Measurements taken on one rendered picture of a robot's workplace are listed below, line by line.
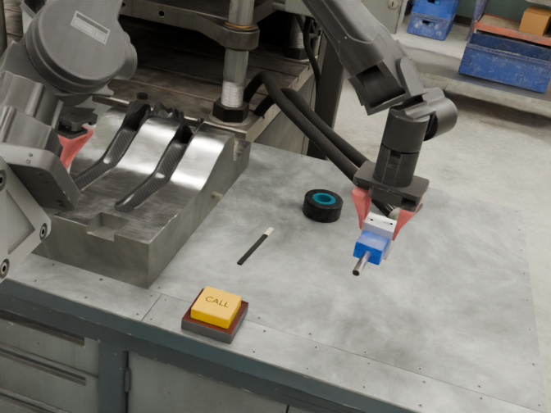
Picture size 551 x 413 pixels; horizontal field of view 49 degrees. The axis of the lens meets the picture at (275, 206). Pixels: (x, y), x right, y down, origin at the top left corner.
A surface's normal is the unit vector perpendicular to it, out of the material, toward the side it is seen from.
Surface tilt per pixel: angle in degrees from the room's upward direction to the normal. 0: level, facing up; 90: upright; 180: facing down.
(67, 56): 50
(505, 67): 93
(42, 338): 90
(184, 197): 3
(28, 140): 60
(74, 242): 90
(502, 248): 0
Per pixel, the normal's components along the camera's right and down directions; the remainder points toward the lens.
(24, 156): 0.06, -0.38
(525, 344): 0.14, -0.85
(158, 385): -0.29, 0.46
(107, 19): 0.62, -0.22
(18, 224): 0.99, 0.16
